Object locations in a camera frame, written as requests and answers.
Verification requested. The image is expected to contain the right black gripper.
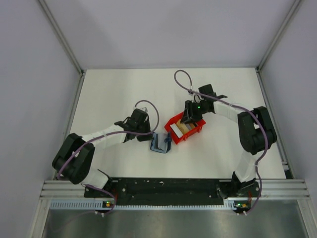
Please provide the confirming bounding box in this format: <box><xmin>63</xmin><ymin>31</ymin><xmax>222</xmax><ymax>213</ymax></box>
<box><xmin>180</xmin><ymin>100</ymin><xmax>208</xmax><ymax>124</ymax></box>

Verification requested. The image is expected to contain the white credit card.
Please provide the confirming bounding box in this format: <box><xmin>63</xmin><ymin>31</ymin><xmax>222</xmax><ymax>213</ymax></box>
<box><xmin>170</xmin><ymin>124</ymin><xmax>183</xmax><ymax>138</ymax></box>

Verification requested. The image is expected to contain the red plastic bin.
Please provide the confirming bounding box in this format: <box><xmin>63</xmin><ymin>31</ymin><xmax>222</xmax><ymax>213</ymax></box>
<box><xmin>164</xmin><ymin>113</ymin><xmax>206</xmax><ymax>144</ymax></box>

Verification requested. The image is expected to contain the blue leather card holder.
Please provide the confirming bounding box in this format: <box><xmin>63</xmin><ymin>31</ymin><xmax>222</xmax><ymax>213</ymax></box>
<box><xmin>150</xmin><ymin>132</ymin><xmax>172</xmax><ymax>154</ymax></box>

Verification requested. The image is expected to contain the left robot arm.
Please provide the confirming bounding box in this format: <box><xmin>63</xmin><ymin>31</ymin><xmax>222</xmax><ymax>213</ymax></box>
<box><xmin>52</xmin><ymin>108</ymin><xmax>152</xmax><ymax>197</ymax></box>

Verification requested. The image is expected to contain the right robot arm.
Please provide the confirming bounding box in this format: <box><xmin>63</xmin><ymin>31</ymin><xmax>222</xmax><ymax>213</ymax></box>
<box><xmin>180</xmin><ymin>84</ymin><xmax>277</xmax><ymax>196</ymax></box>

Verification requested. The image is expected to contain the gold credit card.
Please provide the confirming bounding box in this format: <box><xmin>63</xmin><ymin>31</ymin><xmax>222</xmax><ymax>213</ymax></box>
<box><xmin>177</xmin><ymin>123</ymin><xmax>190</xmax><ymax>135</ymax></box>

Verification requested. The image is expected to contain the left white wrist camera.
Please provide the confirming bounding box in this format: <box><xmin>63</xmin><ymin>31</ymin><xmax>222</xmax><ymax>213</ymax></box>
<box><xmin>133</xmin><ymin>107</ymin><xmax>148</xmax><ymax>113</ymax></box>

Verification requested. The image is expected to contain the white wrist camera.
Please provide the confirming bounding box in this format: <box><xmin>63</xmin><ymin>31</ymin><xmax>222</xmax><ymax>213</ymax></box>
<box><xmin>188</xmin><ymin>86</ymin><xmax>202</xmax><ymax>103</ymax></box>
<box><xmin>133</xmin><ymin>107</ymin><xmax>148</xmax><ymax>113</ymax></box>

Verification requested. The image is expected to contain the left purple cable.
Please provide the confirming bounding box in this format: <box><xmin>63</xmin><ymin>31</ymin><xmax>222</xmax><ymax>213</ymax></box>
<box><xmin>56</xmin><ymin>100</ymin><xmax>160</xmax><ymax>219</ymax></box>

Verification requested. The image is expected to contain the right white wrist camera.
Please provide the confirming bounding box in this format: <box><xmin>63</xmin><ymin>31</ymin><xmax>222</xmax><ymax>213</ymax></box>
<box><xmin>188</xmin><ymin>86</ymin><xmax>202</xmax><ymax>103</ymax></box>

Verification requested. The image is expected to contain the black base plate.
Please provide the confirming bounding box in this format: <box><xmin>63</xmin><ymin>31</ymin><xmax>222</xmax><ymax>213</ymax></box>
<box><xmin>84</xmin><ymin>177</ymin><xmax>263</xmax><ymax>206</ymax></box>

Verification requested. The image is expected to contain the aluminium front rail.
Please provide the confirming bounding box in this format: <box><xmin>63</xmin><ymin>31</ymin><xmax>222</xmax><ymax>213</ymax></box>
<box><xmin>39</xmin><ymin>178</ymin><xmax>310</xmax><ymax>201</ymax></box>

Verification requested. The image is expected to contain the grey slotted cable duct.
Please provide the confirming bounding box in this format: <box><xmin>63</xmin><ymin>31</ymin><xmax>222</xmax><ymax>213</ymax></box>
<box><xmin>50</xmin><ymin>200</ymin><xmax>247</xmax><ymax>211</ymax></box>

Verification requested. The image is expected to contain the left aluminium frame post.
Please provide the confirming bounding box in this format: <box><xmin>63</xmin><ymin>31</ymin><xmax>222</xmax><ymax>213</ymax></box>
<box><xmin>37</xmin><ymin>0</ymin><xmax>85</xmax><ymax>75</ymax></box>

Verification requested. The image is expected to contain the aluminium frame post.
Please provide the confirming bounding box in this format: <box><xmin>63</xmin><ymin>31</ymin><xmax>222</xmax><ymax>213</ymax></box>
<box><xmin>256</xmin><ymin>0</ymin><xmax>304</xmax><ymax>72</ymax></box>
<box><xmin>37</xmin><ymin>0</ymin><xmax>85</xmax><ymax>75</ymax></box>

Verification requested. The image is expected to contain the right aluminium frame post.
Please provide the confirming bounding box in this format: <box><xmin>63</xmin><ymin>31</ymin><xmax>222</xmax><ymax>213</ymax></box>
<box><xmin>256</xmin><ymin>0</ymin><xmax>304</xmax><ymax>72</ymax></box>

